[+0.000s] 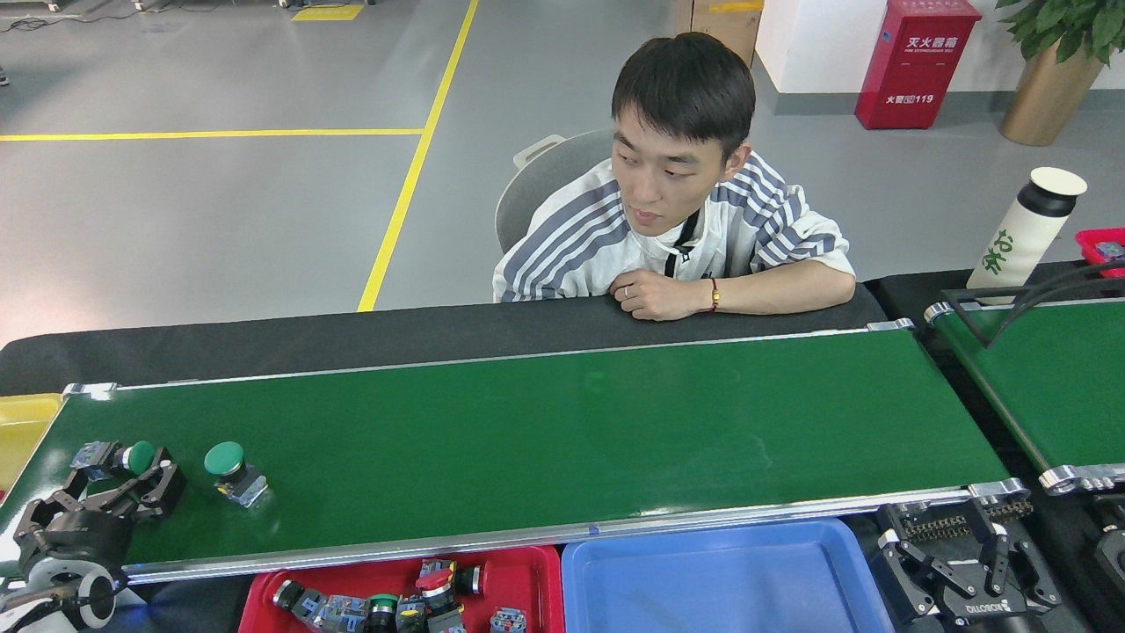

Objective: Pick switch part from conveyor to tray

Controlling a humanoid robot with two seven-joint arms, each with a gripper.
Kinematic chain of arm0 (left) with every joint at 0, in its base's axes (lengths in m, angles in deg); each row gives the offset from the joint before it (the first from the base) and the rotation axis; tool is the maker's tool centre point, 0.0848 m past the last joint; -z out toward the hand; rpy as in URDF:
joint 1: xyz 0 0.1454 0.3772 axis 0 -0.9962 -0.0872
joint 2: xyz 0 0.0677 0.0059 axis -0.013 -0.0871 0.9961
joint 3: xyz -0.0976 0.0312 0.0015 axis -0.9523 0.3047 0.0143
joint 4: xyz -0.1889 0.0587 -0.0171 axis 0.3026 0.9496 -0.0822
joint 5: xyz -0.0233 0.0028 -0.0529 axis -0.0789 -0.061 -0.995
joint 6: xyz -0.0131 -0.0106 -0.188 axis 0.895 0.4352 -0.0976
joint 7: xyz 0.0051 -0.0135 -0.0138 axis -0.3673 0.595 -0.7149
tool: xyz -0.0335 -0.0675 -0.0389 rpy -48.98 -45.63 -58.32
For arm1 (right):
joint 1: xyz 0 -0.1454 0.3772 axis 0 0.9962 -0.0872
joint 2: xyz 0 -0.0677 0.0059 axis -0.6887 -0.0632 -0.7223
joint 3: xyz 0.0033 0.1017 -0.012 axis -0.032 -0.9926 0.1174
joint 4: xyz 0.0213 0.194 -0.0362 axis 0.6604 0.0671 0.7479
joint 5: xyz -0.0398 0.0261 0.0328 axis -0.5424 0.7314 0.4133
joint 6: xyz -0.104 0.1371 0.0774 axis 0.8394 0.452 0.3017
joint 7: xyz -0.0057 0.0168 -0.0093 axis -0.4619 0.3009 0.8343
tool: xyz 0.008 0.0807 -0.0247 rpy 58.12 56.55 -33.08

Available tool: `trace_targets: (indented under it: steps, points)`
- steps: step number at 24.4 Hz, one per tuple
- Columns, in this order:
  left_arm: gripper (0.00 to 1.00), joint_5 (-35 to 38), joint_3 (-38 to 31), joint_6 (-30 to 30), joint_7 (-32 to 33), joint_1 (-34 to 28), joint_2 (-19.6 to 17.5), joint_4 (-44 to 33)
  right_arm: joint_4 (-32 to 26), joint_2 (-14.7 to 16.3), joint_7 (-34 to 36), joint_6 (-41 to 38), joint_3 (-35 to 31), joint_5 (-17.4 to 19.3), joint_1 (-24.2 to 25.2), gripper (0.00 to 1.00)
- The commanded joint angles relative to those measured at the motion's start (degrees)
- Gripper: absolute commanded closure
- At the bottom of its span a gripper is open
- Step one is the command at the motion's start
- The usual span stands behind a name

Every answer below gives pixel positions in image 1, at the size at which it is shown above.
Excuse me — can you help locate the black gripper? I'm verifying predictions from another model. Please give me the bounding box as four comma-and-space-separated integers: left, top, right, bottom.
868, 501, 1064, 633
13, 447, 188, 574

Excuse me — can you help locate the grey blue switch contact block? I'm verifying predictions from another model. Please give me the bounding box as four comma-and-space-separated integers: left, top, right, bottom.
323, 595, 368, 629

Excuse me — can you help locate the yellow plastic tray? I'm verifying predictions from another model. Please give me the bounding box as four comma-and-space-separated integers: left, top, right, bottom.
0, 393, 64, 502

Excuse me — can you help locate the short green conveyor belt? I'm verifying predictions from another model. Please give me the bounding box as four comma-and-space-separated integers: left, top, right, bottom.
923, 290, 1125, 496

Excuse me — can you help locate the blue plastic tray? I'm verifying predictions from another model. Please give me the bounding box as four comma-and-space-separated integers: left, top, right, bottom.
561, 519, 896, 633

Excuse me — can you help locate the red plastic tray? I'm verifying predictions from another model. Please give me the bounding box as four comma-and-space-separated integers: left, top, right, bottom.
239, 545, 565, 633

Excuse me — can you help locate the long green conveyor belt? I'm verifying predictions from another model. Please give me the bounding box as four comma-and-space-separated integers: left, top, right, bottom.
0, 318, 1031, 586

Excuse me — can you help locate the person's left hand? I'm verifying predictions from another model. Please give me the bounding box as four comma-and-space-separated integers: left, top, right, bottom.
609, 270, 715, 322

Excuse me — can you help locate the white bottle with black cap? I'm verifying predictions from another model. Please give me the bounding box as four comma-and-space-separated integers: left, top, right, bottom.
965, 167, 1088, 306

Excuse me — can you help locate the small red bin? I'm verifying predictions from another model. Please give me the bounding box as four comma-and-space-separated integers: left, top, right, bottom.
1075, 229, 1125, 280

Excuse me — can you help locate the green plant in gold pot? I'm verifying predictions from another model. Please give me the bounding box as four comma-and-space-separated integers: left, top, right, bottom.
998, 0, 1125, 147

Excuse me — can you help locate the person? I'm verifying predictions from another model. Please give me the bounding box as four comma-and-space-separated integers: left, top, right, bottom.
492, 33, 856, 304

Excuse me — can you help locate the red fire extinguisher box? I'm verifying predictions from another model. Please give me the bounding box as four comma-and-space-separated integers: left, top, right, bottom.
854, 0, 983, 131

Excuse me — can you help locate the grey chair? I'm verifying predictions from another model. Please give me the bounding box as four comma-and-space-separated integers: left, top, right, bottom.
495, 130, 616, 254

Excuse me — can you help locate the cardboard box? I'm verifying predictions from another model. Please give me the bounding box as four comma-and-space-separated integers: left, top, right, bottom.
675, 0, 764, 67

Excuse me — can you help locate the black drive chain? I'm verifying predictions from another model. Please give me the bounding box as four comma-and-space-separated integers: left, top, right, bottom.
901, 499, 1034, 542

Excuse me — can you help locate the black triangular guide frame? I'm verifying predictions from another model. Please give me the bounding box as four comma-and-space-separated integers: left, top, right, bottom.
940, 288, 1025, 348

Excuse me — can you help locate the black cable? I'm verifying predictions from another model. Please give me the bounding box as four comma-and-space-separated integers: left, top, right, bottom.
984, 268, 1125, 348
1002, 257, 1125, 309

